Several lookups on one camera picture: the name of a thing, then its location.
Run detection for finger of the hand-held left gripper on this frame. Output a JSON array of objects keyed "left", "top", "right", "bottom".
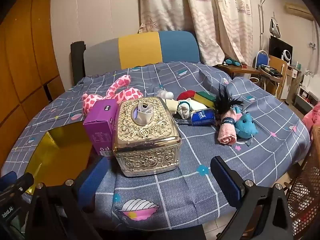
[
  {"left": 0, "top": 172, "right": 17, "bottom": 192},
  {"left": 11, "top": 173, "right": 34, "bottom": 193}
]

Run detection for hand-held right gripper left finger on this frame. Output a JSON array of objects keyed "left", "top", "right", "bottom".
[{"left": 25, "top": 156, "right": 112, "bottom": 240}]

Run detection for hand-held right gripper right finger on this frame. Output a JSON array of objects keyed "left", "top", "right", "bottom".
[{"left": 211, "top": 156, "right": 293, "bottom": 240}]

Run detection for shiny gold tray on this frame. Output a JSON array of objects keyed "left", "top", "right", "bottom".
[{"left": 24, "top": 127, "right": 97, "bottom": 195}]

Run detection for pink towel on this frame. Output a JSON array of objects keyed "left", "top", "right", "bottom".
[{"left": 217, "top": 112, "right": 238, "bottom": 145}]

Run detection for blue plush toy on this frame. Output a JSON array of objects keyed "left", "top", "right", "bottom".
[{"left": 232, "top": 106, "right": 258, "bottom": 140}]

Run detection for blue tissue pack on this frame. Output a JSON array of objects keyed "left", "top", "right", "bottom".
[{"left": 191, "top": 109, "right": 216, "bottom": 126}]

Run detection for black feather beaded hair piece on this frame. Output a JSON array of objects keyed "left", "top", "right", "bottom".
[{"left": 173, "top": 82, "right": 244, "bottom": 126}]

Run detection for white sock with blue stripe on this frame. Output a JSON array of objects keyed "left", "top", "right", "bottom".
[{"left": 176, "top": 99, "right": 208, "bottom": 120}]

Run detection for yellow green sponge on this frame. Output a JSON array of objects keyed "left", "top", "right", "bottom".
[{"left": 194, "top": 92, "right": 217, "bottom": 110}]

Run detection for red sock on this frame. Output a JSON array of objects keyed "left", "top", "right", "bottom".
[{"left": 177, "top": 90, "right": 197, "bottom": 101}]

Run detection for purple cardboard box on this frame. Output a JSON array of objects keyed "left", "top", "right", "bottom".
[{"left": 83, "top": 99, "right": 119, "bottom": 157}]

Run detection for ornate gold tissue box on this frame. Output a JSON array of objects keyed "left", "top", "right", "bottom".
[{"left": 112, "top": 96, "right": 182, "bottom": 178}]

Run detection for wicker chair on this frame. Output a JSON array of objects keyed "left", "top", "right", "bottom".
[{"left": 285, "top": 125, "right": 320, "bottom": 235}]

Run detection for white tissue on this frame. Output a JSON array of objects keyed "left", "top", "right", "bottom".
[{"left": 136, "top": 99, "right": 157, "bottom": 126}]

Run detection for pink spotted plush giraffe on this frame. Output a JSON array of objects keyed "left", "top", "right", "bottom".
[{"left": 82, "top": 74, "right": 143, "bottom": 117}]

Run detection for cream cloth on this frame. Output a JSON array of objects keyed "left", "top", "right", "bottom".
[{"left": 164, "top": 99, "right": 180, "bottom": 112}]

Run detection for pink cloth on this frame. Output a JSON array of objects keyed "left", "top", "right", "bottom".
[{"left": 302, "top": 104, "right": 320, "bottom": 133}]

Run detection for wooden bedside table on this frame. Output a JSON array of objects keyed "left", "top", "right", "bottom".
[{"left": 216, "top": 64, "right": 262, "bottom": 79}]

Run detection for dark green case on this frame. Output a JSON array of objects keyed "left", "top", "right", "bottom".
[{"left": 259, "top": 64, "right": 283, "bottom": 77}]

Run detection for teal toy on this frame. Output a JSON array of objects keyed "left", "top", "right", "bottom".
[{"left": 224, "top": 58, "right": 242, "bottom": 67}]

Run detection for blue white chair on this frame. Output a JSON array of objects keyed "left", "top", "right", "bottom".
[{"left": 255, "top": 50, "right": 269, "bottom": 68}]

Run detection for wooden wardrobe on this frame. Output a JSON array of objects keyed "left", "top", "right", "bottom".
[{"left": 0, "top": 0, "right": 65, "bottom": 133}]

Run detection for wooden chair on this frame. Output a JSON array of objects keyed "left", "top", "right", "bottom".
[{"left": 260, "top": 55, "right": 288, "bottom": 100}]

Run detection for white desk fan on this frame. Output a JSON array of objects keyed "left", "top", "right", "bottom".
[{"left": 280, "top": 51, "right": 292, "bottom": 65}]

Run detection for grey yellow blue headboard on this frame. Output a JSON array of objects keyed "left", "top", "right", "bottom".
[{"left": 83, "top": 31, "right": 200, "bottom": 77}]

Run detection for black monitor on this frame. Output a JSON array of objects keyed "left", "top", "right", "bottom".
[{"left": 269, "top": 35, "right": 293, "bottom": 60}]

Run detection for ship-print curtain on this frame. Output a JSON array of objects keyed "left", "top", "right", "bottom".
[{"left": 139, "top": 0, "right": 253, "bottom": 67}]

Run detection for white pole stand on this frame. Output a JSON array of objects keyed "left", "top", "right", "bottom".
[{"left": 259, "top": 0, "right": 273, "bottom": 55}]

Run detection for beige air conditioner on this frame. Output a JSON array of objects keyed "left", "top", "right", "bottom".
[{"left": 285, "top": 2, "right": 314, "bottom": 20}]

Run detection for black bed post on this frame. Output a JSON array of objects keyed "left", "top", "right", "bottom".
[{"left": 70, "top": 41, "right": 87, "bottom": 85}]

